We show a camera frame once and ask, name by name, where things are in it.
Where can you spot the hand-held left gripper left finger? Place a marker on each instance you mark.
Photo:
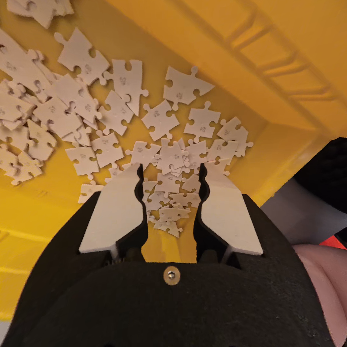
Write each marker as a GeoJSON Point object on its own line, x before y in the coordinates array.
{"type": "Point", "coordinates": [114, 217]}

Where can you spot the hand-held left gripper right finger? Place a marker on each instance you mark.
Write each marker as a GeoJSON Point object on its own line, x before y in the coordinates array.
{"type": "Point", "coordinates": [230, 217]}

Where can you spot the pile of puzzle pieces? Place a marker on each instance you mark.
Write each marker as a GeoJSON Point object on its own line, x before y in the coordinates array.
{"type": "Point", "coordinates": [81, 108]}

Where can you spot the yellow plastic bin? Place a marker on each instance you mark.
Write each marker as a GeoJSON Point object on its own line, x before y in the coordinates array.
{"type": "Point", "coordinates": [260, 54]}

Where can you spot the black quilted pad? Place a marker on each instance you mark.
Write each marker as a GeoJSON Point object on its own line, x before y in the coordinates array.
{"type": "Point", "coordinates": [325, 173]}

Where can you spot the red plastic object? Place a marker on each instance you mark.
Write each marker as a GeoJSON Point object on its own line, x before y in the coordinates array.
{"type": "Point", "coordinates": [336, 242]}

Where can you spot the person's leg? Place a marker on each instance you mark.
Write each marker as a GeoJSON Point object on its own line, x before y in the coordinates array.
{"type": "Point", "coordinates": [325, 293]}

